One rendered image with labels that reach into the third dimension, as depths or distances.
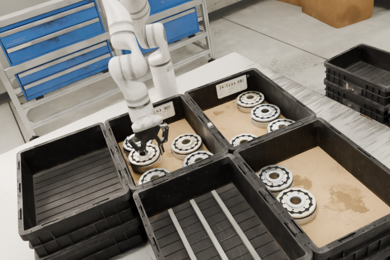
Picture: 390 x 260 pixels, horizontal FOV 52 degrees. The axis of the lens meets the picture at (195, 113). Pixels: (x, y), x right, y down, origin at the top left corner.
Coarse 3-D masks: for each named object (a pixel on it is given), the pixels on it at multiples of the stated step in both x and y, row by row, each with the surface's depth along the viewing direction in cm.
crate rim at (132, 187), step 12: (180, 96) 145; (192, 108) 137; (108, 120) 140; (204, 120) 130; (108, 132) 134; (120, 156) 122; (216, 156) 114; (180, 168) 112; (156, 180) 110; (132, 192) 110
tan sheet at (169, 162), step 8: (184, 120) 150; (160, 128) 148; (176, 128) 146; (184, 128) 145; (160, 136) 144; (168, 136) 143; (176, 136) 142; (120, 144) 144; (168, 144) 139; (168, 152) 136; (168, 160) 132; (176, 160) 131; (168, 168) 129; (176, 168) 128; (136, 176) 128
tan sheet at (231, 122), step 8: (224, 104) 154; (232, 104) 153; (208, 112) 151; (216, 112) 150; (224, 112) 150; (232, 112) 149; (240, 112) 148; (216, 120) 146; (224, 120) 145; (232, 120) 144; (240, 120) 144; (248, 120) 143; (224, 128) 141; (232, 128) 140; (240, 128) 140; (248, 128) 139; (256, 128) 138; (264, 128) 137; (232, 136) 137
